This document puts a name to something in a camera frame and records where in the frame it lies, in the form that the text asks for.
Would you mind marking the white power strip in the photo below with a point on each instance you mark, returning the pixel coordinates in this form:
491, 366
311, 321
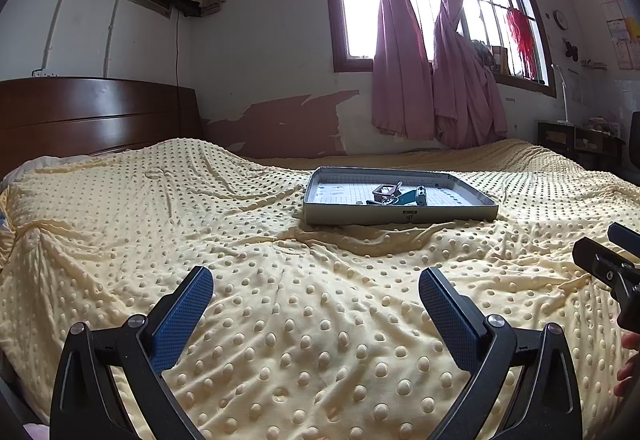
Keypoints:
42, 72

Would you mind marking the small brown box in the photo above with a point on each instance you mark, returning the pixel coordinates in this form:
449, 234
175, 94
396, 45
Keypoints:
499, 59

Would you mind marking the brown framed barred window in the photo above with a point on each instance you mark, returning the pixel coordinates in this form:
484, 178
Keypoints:
337, 20

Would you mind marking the pink curtain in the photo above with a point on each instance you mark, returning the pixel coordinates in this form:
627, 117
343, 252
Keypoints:
400, 70
465, 85

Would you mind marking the round wall clock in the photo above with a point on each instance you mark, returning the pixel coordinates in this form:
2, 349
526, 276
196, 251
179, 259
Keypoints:
561, 19

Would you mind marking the light blue smartwatch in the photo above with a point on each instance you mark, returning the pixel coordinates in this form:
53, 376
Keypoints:
419, 196

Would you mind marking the grey shallow box tray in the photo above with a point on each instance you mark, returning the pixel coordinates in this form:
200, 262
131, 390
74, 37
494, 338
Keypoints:
340, 215

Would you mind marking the yellow dotted blanket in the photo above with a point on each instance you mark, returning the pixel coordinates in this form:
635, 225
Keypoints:
150, 220

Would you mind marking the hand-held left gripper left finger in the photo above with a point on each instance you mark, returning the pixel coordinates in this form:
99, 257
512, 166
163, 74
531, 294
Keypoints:
182, 320

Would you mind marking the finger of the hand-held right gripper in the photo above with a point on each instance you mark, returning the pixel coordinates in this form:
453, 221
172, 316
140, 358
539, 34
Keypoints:
600, 262
625, 237

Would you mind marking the brown wooden headboard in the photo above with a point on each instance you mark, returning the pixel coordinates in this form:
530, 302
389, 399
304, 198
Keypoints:
100, 120

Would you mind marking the red hanging decoration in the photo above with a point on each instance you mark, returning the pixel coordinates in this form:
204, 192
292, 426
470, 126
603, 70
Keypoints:
520, 40

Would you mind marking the black wall decoration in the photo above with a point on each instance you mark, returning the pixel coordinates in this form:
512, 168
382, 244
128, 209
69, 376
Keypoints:
571, 50

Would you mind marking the white desk lamp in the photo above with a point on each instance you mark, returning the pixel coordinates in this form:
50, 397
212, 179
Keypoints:
564, 95

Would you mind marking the black chair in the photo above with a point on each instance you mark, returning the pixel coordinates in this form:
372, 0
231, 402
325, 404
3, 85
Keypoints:
634, 145

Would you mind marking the paper sheets on wall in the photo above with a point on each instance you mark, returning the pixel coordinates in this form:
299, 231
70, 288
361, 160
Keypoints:
622, 35

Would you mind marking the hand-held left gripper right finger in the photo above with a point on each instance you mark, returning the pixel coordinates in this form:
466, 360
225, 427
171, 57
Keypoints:
450, 320

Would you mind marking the dark wooden desk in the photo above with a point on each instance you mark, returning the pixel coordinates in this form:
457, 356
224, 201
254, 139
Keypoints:
560, 138

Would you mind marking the person's right hand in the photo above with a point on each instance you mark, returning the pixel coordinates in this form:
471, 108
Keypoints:
632, 370

